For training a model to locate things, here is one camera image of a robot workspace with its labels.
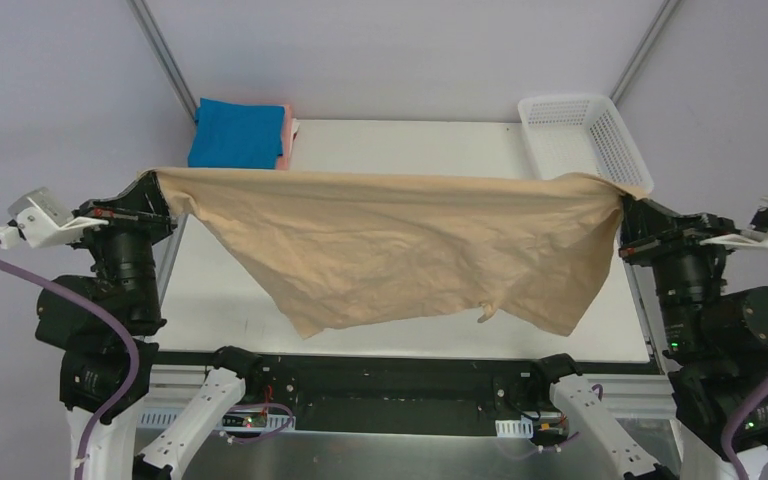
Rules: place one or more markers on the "right aluminium frame post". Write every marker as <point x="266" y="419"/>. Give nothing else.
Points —
<point x="645" y="47"/>

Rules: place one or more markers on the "aluminium frame post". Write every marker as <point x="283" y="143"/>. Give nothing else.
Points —
<point x="645" y="47"/>
<point x="160" y="48"/>

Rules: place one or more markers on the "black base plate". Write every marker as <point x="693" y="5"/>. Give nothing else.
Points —
<point x="412" y="396"/>

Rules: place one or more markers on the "beige t shirt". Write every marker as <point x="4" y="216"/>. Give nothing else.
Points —
<point x="339" y="250"/>

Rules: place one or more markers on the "left white cable duct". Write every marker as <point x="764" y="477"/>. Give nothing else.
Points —
<point x="242" y="422"/>

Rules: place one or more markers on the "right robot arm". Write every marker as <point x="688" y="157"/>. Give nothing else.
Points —
<point x="718" y="340"/>

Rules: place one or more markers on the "left aluminium frame post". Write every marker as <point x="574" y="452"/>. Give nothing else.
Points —
<point x="160" y="48"/>

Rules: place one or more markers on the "pink folded t shirt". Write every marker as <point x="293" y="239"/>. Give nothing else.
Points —
<point x="287" y="138"/>

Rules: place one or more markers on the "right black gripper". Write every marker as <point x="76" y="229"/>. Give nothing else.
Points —
<point x="665" y="241"/>

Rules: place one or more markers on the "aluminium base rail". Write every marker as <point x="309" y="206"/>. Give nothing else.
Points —
<point x="625" y="396"/>

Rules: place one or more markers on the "blue folded t shirt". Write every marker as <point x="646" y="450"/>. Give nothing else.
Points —
<point x="232" y="135"/>

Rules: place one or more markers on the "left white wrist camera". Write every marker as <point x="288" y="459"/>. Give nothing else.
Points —
<point x="39" y="219"/>

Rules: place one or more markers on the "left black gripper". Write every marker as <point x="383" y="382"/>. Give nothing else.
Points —
<point x="128" y="216"/>

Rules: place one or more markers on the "white cable duct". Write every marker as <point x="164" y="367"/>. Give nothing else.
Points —
<point x="517" y="428"/>
<point x="242" y="422"/>

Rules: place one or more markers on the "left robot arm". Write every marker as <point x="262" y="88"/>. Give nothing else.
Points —
<point x="104" y="324"/>

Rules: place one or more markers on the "white plastic basket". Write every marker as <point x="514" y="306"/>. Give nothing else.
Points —
<point x="580" y="133"/>

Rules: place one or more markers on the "right white cable duct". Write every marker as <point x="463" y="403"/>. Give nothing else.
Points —
<point x="517" y="428"/>

